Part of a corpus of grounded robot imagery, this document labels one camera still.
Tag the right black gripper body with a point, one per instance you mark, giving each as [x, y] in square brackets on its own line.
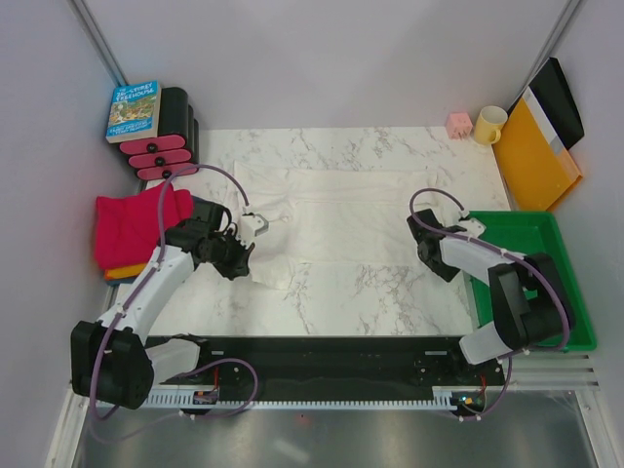
[446, 271]

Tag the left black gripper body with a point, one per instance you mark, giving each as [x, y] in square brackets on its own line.
[228, 253]

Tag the white t shirt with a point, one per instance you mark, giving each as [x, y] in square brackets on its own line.
[332, 217]

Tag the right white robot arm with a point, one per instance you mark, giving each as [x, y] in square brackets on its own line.
[528, 298]

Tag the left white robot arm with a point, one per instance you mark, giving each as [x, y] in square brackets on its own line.
[110, 360]

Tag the orange folded t shirt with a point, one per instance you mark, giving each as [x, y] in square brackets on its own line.
[125, 272]

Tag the green plastic tray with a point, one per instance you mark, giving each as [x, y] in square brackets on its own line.
[539, 232]

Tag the red folded t shirt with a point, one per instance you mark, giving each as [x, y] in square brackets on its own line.
[178, 205]

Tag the blue folded t shirt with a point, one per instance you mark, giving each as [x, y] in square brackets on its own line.
[117, 281]

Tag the black pink drawer organizer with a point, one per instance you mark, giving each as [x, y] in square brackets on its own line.
[176, 146]

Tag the pink plug cube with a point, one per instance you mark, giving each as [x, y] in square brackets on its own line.
[459, 125]

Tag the yellow mug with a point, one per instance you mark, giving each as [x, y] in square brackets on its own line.
[489, 125]

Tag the blue treehouse book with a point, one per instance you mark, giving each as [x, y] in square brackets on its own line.
[134, 112]

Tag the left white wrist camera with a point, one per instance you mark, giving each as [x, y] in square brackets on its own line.
[251, 226]

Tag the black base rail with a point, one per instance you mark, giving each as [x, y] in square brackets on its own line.
[371, 368]

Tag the white slotted cable duct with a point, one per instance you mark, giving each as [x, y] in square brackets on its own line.
[185, 398]

